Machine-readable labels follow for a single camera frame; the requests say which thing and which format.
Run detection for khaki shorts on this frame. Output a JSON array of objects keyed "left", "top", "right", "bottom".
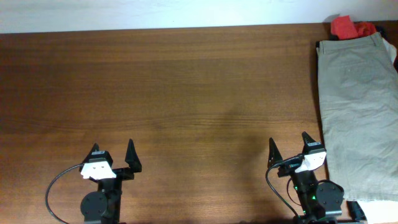
[{"left": 317, "top": 32, "right": 397, "bottom": 201}]

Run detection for red garment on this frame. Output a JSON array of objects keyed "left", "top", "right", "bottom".
[{"left": 331, "top": 16, "right": 377, "bottom": 40}]

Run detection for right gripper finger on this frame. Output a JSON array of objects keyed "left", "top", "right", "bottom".
[
  {"left": 302, "top": 131, "right": 316, "bottom": 145},
  {"left": 267, "top": 138, "right": 283, "bottom": 168}
]

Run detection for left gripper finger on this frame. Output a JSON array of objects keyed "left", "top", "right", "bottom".
[
  {"left": 89, "top": 143, "right": 99, "bottom": 154},
  {"left": 125, "top": 139, "right": 142, "bottom": 173}
]

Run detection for white garment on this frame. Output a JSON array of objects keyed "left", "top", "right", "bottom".
[{"left": 382, "top": 38, "right": 397, "bottom": 63}]

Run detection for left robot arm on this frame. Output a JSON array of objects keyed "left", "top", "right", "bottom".
[{"left": 80, "top": 139, "right": 142, "bottom": 224}]

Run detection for white cloth bottom right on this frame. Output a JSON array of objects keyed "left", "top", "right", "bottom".
[{"left": 358, "top": 201, "right": 397, "bottom": 224}]

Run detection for black garment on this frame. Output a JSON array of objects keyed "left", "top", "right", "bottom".
[{"left": 315, "top": 26, "right": 397, "bottom": 70}]

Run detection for black object bottom right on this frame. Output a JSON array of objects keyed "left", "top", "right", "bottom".
[{"left": 347, "top": 201, "right": 367, "bottom": 222}]

